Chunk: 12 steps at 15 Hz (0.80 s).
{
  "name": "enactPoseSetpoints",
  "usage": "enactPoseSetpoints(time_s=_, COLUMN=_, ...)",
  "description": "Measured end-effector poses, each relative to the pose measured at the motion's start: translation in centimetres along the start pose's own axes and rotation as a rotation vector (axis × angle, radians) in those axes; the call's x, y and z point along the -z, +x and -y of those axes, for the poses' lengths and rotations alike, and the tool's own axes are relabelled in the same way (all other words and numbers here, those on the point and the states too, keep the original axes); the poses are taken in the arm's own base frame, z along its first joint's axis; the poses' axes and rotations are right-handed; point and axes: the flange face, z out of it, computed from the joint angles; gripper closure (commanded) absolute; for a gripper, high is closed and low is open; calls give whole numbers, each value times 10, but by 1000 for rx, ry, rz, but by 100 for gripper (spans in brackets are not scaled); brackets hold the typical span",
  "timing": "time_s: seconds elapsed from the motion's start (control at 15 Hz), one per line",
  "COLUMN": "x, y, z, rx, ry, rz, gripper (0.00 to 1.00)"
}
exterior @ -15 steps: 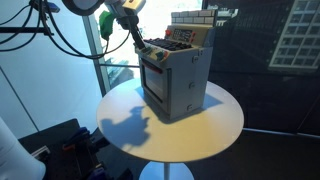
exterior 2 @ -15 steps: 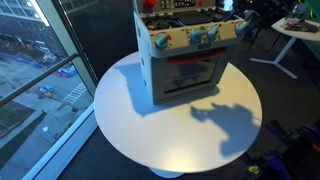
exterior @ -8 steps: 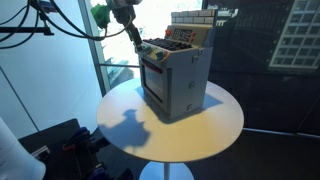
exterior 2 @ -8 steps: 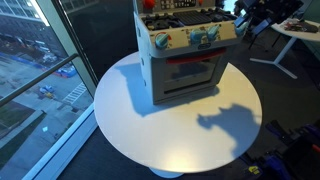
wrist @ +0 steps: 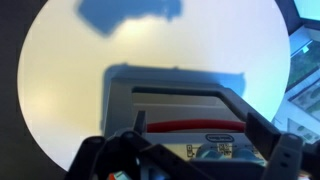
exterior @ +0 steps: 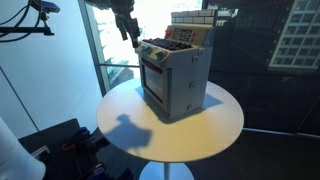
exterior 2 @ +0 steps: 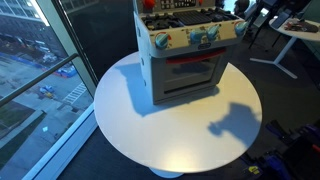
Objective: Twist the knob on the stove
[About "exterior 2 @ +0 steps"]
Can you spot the teal stove knob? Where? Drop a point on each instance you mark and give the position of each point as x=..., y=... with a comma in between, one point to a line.
x=212, y=32
x=162, y=40
x=240, y=28
x=197, y=36

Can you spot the grey toy stove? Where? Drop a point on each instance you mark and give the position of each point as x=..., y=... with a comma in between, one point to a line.
x=186, y=76

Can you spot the large red stove button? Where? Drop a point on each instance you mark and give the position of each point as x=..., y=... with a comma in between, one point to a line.
x=148, y=3

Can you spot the small red stove button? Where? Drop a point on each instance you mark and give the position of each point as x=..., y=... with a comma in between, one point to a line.
x=200, y=1

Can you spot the black office chair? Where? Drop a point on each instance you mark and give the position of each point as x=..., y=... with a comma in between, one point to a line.
x=241, y=6

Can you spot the yellow label tag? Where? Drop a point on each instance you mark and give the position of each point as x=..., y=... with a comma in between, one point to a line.
x=254, y=170

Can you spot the grey window railing bar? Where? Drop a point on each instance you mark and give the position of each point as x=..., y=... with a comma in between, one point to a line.
x=36, y=78

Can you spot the dark laptop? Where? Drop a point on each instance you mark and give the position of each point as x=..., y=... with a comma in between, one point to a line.
x=280, y=19

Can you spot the white office table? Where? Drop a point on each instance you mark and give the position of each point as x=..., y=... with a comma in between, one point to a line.
x=300, y=35

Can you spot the dark clutter pile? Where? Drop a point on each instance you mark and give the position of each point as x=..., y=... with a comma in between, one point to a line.
x=301, y=26

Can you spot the round white pedestal table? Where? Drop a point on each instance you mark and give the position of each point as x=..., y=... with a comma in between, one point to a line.
x=186, y=140

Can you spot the white window sill frame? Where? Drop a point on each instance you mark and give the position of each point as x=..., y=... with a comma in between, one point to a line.
x=66, y=146

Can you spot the grey window frame post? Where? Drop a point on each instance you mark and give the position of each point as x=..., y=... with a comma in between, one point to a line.
x=63, y=36

